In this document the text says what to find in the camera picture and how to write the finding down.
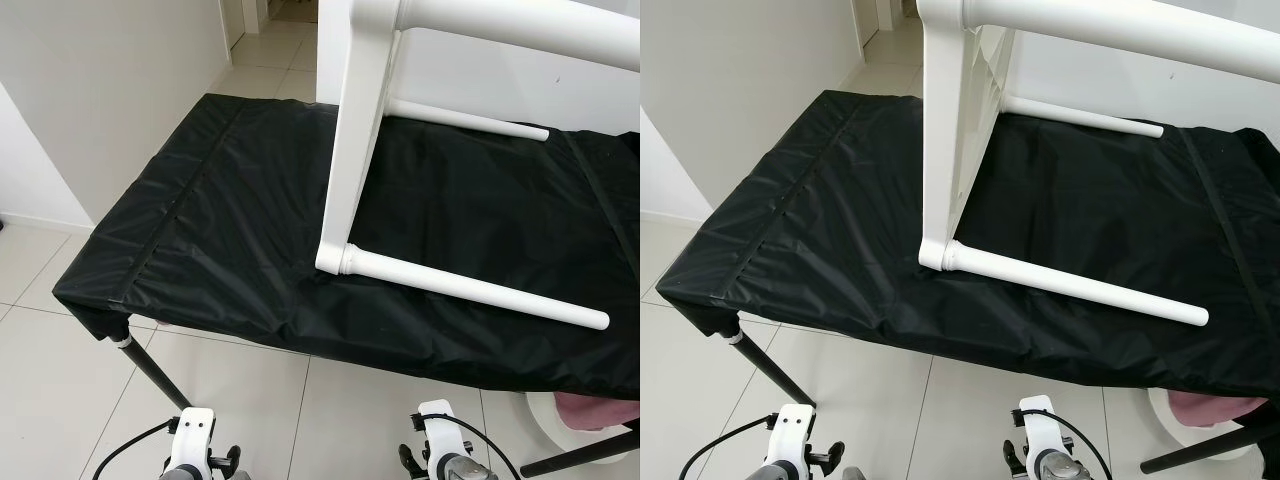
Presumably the white plastic table top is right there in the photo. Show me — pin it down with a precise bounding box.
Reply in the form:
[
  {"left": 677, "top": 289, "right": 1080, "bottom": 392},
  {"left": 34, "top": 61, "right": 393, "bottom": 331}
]
[
  {"left": 914, "top": 0, "right": 1017, "bottom": 274},
  {"left": 314, "top": 0, "right": 407, "bottom": 277}
]

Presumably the black metal table leg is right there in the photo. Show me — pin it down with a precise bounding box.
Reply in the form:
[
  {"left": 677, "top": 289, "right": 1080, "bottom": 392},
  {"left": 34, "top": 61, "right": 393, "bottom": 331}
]
[
  {"left": 113, "top": 334, "right": 194, "bottom": 412},
  {"left": 724, "top": 329, "right": 817, "bottom": 407},
  {"left": 520, "top": 430, "right": 640, "bottom": 480},
  {"left": 1140, "top": 424, "right": 1280, "bottom": 477}
]

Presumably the white round plastic bowl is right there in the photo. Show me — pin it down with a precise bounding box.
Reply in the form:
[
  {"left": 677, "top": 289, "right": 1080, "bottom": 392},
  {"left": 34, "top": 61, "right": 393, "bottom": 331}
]
[
  {"left": 1147, "top": 387, "right": 1253, "bottom": 448},
  {"left": 524, "top": 391, "right": 613, "bottom": 453}
]

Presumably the pink plastic object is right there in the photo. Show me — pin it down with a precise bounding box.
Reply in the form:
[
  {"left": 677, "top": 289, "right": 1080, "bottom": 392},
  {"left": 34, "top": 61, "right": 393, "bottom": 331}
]
[
  {"left": 555, "top": 392, "right": 640, "bottom": 432},
  {"left": 1165, "top": 390, "right": 1263, "bottom": 427}
]

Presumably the black table cloth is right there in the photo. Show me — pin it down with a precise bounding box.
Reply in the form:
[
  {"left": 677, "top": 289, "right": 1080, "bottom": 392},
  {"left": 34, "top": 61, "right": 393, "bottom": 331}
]
[
  {"left": 655, "top": 89, "right": 1280, "bottom": 398},
  {"left": 52, "top": 92, "right": 640, "bottom": 403}
]

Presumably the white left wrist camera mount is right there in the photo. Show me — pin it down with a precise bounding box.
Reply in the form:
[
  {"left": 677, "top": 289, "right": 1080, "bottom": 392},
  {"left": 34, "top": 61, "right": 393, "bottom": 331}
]
[
  {"left": 765, "top": 403, "right": 817, "bottom": 472},
  {"left": 165, "top": 408, "right": 217, "bottom": 477}
]

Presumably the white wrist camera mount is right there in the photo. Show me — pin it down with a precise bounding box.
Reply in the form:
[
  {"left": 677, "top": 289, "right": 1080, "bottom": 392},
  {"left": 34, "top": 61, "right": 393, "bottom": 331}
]
[
  {"left": 417, "top": 400, "right": 462, "bottom": 472},
  {"left": 765, "top": 403, "right": 817, "bottom": 472},
  {"left": 165, "top": 408, "right": 217, "bottom": 477},
  {"left": 1017, "top": 395, "right": 1062, "bottom": 467}
]

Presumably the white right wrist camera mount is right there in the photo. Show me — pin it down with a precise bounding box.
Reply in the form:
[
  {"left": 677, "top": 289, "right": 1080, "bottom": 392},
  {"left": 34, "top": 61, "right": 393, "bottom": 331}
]
[
  {"left": 1017, "top": 395, "right": 1062, "bottom": 467},
  {"left": 417, "top": 400, "right": 462, "bottom": 472}
]

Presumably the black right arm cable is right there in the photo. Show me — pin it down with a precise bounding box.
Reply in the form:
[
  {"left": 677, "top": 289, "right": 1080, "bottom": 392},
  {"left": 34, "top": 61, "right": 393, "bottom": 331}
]
[
  {"left": 1043, "top": 409, "right": 1117, "bottom": 480},
  {"left": 443, "top": 414, "right": 523, "bottom": 480}
]

